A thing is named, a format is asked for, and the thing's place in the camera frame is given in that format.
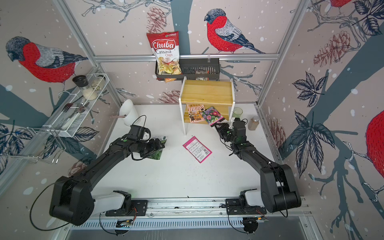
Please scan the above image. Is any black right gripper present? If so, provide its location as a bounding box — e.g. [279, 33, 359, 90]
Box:
[213, 122, 237, 145]

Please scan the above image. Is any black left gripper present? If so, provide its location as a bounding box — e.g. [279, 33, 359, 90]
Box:
[137, 137, 166, 158]

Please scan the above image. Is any purple flower seed bag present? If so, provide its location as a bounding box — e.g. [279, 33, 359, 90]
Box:
[202, 106, 225, 127]

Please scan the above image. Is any green leaf seed bag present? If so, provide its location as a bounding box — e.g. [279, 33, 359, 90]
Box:
[148, 136, 168, 160]

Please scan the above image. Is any orange shop seed bag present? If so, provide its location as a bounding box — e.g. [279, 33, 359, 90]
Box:
[187, 104, 205, 123]

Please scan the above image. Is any pink flower seed bag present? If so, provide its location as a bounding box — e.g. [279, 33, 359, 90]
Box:
[183, 136, 212, 164]

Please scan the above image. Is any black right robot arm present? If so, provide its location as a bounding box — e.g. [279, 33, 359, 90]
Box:
[214, 118, 302, 213]

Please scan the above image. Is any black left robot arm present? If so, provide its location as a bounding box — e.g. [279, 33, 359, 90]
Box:
[49, 125, 165, 226]

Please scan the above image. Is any wooden two-tier shelf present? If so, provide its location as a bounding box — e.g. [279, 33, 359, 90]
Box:
[179, 77, 236, 135]

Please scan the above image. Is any red Chuba chips bag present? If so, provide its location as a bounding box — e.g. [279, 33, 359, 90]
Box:
[147, 32, 182, 75]

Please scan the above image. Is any green glass cup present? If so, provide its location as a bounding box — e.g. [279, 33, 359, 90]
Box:
[232, 107, 243, 118]

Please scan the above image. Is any brown spice jar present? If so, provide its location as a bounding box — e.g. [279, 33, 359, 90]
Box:
[248, 116, 260, 131]

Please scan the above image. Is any white utensil holder cup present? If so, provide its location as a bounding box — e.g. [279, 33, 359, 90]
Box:
[119, 99, 141, 126]

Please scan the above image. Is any snack packet in basket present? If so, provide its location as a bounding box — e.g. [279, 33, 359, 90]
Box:
[196, 70, 210, 81]

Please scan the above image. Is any metal spoon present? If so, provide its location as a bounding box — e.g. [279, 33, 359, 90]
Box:
[68, 102, 89, 119]

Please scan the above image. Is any metal fork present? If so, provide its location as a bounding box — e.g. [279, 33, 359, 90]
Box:
[62, 97, 84, 113]

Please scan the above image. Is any black lid shaker jar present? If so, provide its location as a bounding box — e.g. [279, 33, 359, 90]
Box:
[72, 75, 98, 101]

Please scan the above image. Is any black wall basket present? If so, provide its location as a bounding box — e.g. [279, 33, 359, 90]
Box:
[155, 58, 220, 81]

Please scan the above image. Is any white wire wall rack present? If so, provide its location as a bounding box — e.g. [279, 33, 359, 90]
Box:
[43, 73, 110, 138]

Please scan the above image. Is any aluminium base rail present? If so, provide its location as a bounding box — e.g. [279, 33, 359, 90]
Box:
[70, 197, 311, 232]

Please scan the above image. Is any chrome wire hook rack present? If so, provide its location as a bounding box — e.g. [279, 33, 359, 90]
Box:
[1, 127, 66, 164]

